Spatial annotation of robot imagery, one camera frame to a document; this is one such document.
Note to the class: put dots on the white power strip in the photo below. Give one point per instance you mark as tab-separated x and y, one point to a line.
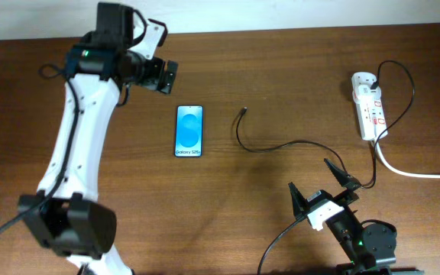
370	114

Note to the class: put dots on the white USB charger plug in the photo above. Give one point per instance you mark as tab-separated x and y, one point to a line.
363	93

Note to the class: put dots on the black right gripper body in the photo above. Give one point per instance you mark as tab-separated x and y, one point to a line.
345	198

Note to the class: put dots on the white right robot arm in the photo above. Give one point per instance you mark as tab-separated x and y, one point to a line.
369	245

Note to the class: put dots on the blue Galaxy smartphone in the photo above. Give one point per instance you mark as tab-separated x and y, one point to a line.
189	126

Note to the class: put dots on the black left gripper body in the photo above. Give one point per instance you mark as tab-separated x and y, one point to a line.
147	73

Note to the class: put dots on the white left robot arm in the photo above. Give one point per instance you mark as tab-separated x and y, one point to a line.
64	215

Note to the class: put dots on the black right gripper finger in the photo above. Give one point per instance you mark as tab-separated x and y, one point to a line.
299	203
345	179

